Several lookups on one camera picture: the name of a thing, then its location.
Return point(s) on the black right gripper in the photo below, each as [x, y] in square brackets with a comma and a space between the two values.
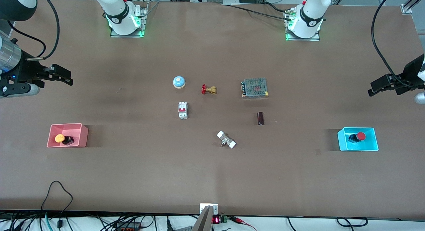
[24, 71]

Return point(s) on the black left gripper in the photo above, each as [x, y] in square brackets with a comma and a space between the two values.
[410, 72]

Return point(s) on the red push button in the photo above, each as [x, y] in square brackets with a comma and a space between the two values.
[361, 136]

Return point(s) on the yellow push button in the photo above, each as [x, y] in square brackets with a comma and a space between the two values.
[59, 138]

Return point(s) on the pink plastic bin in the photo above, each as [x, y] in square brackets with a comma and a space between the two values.
[83, 138]

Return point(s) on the cyan plastic bin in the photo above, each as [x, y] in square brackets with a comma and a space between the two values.
[342, 141]

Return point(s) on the blue call bell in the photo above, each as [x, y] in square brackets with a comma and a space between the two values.
[179, 81]

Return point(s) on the white circuit breaker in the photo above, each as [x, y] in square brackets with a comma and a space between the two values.
[183, 111]

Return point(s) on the dark red capacitor cylinder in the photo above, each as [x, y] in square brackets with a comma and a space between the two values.
[261, 118]

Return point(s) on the metal mesh power supply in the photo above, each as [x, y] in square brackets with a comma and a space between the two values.
[255, 88]

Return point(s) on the black orange power strip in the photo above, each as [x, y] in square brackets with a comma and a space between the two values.
[127, 228]

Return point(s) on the white metal pipe fitting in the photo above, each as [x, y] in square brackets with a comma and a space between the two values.
[225, 139]

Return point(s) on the red clip lead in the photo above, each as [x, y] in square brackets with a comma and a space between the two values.
[240, 220]

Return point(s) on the red digit display module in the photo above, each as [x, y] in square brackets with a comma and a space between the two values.
[215, 220]

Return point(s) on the aluminium corner bracket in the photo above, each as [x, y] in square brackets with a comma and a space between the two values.
[406, 8]

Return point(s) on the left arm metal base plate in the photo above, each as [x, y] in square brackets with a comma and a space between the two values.
[315, 38]

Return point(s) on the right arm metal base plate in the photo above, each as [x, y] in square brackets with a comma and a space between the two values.
[143, 25]

